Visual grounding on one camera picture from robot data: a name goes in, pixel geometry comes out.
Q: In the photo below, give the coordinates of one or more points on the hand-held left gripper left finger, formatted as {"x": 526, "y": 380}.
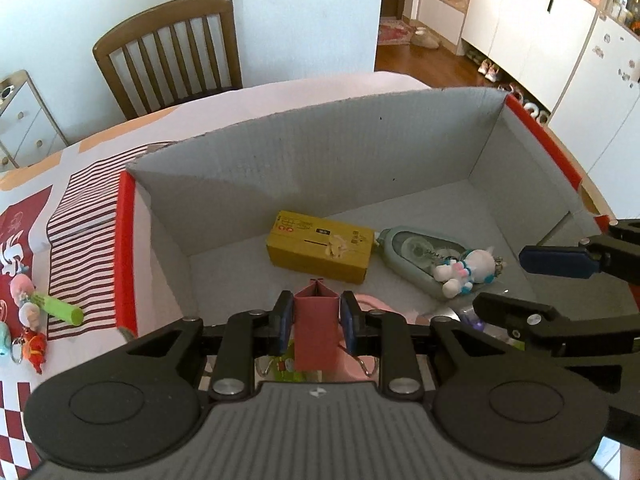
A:
{"x": 285, "y": 325}

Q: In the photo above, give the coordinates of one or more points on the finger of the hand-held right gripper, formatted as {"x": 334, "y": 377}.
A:
{"x": 555, "y": 262}
{"x": 515, "y": 312}

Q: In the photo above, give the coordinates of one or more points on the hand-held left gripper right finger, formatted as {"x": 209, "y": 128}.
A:
{"x": 350, "y": 322}

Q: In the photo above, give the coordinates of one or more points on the small pink carton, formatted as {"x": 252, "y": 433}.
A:
{"x": 316, "y": 325}

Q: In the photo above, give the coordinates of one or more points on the pink plastic hook holder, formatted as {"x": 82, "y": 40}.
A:
{"x": 395, "y": 310}

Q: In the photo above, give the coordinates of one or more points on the small yellow carton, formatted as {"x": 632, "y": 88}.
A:
{"x": 320, "y": 245}

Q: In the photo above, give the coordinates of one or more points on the grey correction tape dispenser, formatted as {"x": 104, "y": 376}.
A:
{"x": 415, "y": 252}

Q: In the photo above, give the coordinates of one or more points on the red cardboard box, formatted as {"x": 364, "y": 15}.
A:
{"x": 325, "y": 185}

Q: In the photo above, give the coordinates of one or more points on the pair of white shoes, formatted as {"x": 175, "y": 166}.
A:
{"x": 491, "y": 69}

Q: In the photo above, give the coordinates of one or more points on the green highlighter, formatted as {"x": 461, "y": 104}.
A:
{"x": 57, "y": 307}

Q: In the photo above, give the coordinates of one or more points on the red white printed tablecloth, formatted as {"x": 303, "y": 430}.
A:
{"x": 60, "y": 200}

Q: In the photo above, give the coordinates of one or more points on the low white shoe bench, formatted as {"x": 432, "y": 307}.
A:
{"x": 445, "y": 10}

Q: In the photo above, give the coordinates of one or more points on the patterned door rug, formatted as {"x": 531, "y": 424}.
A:
{"x": 395, "y": 31}

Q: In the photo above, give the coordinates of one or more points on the brown wooden chair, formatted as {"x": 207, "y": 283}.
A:
{"x": 170, "y": 55}

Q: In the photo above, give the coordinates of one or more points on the small white drawer cabinet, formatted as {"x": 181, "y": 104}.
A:
{"x": 25, "y": 120}

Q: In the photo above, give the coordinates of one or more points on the white wooden wall cabinet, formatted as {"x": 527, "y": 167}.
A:
{"x": 560, "y": 35}

